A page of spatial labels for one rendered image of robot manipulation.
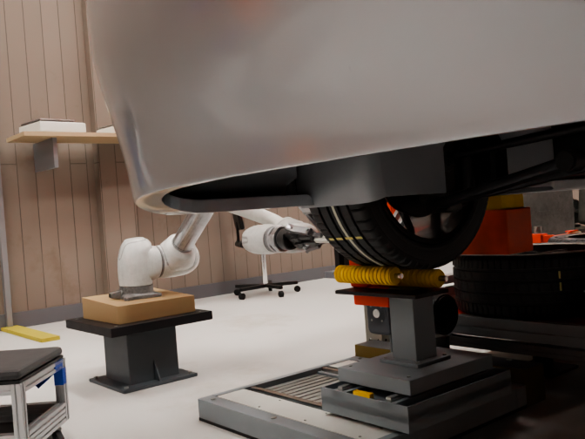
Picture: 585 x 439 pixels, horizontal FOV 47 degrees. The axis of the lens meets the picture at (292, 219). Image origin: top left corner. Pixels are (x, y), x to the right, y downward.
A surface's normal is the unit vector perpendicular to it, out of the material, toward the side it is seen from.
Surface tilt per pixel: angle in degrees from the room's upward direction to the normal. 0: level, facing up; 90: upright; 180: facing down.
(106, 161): 90
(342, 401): 90
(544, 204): 90
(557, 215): 90
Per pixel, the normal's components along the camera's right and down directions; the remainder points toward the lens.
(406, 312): -0.77, 0.07
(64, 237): 0.64, -0.04
